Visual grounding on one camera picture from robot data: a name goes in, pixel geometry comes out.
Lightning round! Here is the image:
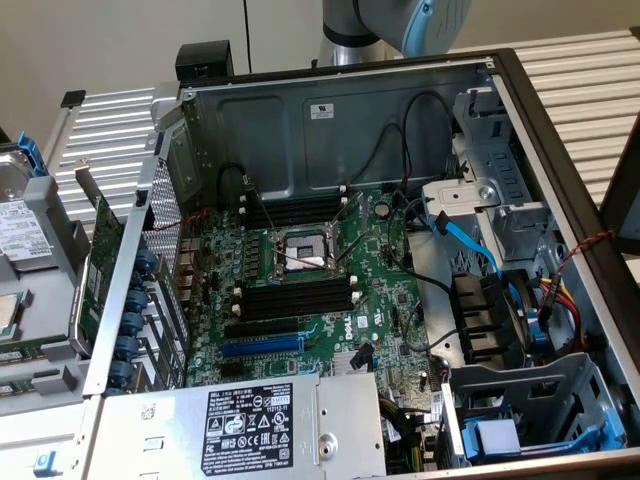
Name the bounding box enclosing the blue plastic disk bracket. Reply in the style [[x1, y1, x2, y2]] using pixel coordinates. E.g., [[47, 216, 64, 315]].
[[462, 408, 626, 464]]

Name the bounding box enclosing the green Dell motherboard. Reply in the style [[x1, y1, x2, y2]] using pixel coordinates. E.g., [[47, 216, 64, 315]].
[[184, 187, 441, 396]]

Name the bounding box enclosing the silver hard disk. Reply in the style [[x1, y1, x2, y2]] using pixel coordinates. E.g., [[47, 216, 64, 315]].
[[0, 151, 55, 274]]

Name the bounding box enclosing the blue disk carrier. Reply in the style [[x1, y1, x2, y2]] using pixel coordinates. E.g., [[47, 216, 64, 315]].
[[16, 130, 50, 179]]

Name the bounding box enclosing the blue SATA wire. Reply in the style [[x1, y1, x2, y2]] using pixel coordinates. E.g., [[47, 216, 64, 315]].
[[432, 209, 505, 281]]

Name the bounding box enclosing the black yellow wire bundle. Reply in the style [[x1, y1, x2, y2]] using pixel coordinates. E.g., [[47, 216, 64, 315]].
[[378, 394, 441, 474]]

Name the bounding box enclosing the grey metal disk bay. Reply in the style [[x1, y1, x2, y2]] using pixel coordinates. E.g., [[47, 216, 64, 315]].
[[439, 352, 629, 471]]

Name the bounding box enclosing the silver optical drive cage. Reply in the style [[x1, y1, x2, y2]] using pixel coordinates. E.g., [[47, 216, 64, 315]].
[[421, 84, 561, 264]]

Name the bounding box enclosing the open metal PC case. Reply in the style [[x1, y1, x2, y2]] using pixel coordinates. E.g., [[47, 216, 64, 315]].
[[82, 47, 640, 480]]

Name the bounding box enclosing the long black expansion slot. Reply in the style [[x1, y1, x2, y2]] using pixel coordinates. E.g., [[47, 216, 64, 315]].
[[223, 318, 301, 340]]

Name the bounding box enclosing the thin black wire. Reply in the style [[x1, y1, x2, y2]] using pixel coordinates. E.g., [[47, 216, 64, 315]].
[[216, 163, 250, 211], [401, 304, 460, 352], [399, 89, 456, 201], [348, 123, 410, 189]]

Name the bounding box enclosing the black box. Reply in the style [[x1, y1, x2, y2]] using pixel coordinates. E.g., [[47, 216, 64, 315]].
[[174, 42, 236, 85]]

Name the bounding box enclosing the red yellow wire bundle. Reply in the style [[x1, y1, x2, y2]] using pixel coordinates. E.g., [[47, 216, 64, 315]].
[[537, 272, 586, 354]]

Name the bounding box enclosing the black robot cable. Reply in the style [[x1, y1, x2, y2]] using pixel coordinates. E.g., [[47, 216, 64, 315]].
[[242, 0, 252, 76]]

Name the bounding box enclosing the CPU socket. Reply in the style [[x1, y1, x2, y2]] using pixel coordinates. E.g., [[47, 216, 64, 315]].
[[269, 222, 346, 284]]

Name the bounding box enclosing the black wire plug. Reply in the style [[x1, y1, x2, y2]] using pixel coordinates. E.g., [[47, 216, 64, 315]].
[[349, 341, 376, 371]]

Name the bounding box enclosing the silver chipset heatsink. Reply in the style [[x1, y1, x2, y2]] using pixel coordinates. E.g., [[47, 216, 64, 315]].
[[331, 349, 375, 377]]

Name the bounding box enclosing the silver CPU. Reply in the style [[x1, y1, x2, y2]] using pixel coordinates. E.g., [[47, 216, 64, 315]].
[[0, 292, 24, 341]]

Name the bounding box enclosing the black fan shroud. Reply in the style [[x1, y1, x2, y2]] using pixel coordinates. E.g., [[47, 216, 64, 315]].
[[449, 272, 529, 371]]

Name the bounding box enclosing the black RAM slot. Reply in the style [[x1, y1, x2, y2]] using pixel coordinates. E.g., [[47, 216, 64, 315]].
[[239, 194, 350, 217], [234, 280, 359, 305], [232, 298, 361, 323], [234, 272, 357, 296], [245, 208, 349, 231], [239, 187, 350, 210], [233, 289, 360, 314], [245, 201, 349, 224]]

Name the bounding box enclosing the green graphics card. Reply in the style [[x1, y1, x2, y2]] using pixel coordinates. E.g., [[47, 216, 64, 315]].
[[73, 157, 126, 357]]

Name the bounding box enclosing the thick black wire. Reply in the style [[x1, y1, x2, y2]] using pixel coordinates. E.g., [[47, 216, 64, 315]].
[[387, 188, 456, 299]]

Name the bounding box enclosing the silver socket cover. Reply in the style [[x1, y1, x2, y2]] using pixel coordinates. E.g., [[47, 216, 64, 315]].
[[327, 191, 370, 239]]

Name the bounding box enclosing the blue expansion slot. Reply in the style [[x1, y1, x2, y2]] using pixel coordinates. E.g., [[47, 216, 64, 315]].
[[221, 334, 306, 358]]

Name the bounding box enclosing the red black twisted wire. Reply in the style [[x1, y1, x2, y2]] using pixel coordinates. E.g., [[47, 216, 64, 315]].
[[151, 208, 210, 233], [549, 228, 619, 281]]

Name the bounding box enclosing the silver power supply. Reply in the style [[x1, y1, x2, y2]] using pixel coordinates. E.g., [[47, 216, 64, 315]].
[[83, 372, 389, 480]]

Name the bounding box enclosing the blue button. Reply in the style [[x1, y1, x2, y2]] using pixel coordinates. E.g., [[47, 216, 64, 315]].
[[32, 450, 58, 477]]

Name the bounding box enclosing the thin metal locking lever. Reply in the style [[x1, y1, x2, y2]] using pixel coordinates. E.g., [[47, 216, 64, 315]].
[[248, 184, 281, 239], [335, 230, 371, 264]]

